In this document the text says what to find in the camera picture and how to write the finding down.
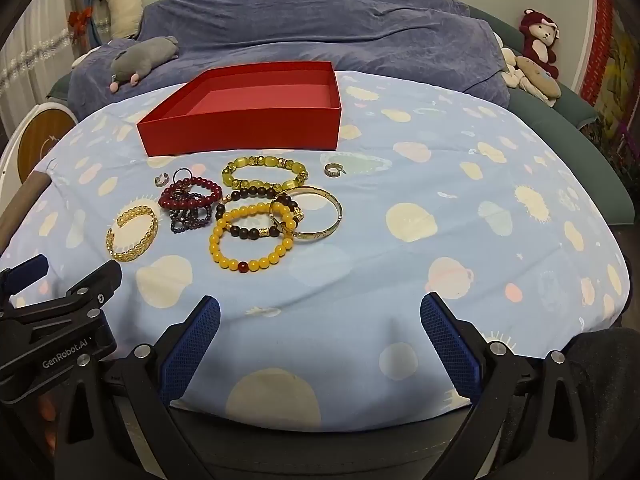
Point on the gold hoop earring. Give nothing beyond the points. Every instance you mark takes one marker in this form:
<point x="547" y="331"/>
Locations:
<point x="334" y="170"/>

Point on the red cardboard box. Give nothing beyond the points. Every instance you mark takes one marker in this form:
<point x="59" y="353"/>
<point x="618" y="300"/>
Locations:
<point x="293" y="105"/>

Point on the blue curtain with red bow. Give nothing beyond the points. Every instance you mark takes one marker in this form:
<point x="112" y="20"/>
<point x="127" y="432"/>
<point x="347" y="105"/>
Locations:
<point x="80" y="22"/>

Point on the beige plush toy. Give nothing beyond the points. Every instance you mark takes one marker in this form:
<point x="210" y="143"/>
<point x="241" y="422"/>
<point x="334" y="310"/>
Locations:
<point x="523" y="73"/>

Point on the blue-grey blanket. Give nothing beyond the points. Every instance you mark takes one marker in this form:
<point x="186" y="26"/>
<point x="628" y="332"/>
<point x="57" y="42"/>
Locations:
<point x="430" y="41"/>

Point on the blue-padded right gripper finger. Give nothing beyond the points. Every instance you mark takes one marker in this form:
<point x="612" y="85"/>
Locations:
<point x="486" y="374"/>

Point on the light blue patterned sheet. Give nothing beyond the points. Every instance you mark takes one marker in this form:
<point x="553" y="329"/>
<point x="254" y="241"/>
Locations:
<point x="443" y="193"/>

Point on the white round wooden-top stool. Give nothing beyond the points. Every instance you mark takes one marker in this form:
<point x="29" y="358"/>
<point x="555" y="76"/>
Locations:
<point x="35" y="137"/>

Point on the gold bangle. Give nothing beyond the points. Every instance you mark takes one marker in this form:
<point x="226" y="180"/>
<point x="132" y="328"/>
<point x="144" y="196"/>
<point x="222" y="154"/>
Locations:
<point x="306" y="214"/>

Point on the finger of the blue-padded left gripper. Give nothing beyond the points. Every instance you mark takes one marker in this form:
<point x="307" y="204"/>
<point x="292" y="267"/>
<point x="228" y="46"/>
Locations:
<point x="153" y="375"/>

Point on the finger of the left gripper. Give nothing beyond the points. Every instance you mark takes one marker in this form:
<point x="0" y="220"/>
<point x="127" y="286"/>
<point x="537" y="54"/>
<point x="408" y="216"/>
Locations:
<point x="14" y="280"/>
<point x="94" y="290"/>

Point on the grey mouse plush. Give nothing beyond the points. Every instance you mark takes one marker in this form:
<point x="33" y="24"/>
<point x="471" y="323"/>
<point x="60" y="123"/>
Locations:
<point x="135" y="63"/>

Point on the red monkey plush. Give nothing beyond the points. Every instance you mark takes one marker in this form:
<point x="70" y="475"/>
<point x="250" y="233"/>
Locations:
<point x="540" y="34"/>

